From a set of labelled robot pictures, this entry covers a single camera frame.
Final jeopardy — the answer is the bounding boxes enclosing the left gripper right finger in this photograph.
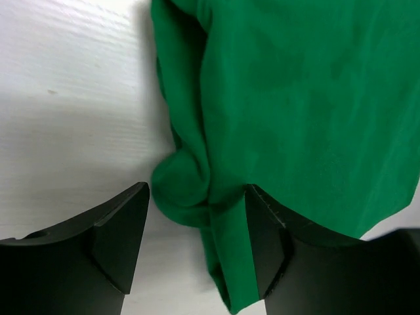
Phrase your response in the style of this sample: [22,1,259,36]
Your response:
[245,184,419,299]

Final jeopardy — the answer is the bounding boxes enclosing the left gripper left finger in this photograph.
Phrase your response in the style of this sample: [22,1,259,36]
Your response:
[1,182,150,294]

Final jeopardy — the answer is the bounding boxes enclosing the green t-shirt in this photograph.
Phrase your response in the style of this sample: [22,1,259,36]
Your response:
[151,1,419,314]

